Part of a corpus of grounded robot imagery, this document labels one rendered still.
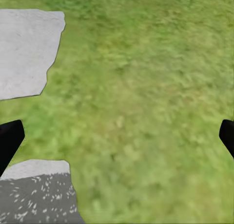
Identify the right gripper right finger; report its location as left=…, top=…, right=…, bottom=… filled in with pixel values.
left=219, top=119, right=234, bottom=158

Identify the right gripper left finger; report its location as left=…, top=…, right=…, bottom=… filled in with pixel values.
left=0, top=120, right=25, bottom=177

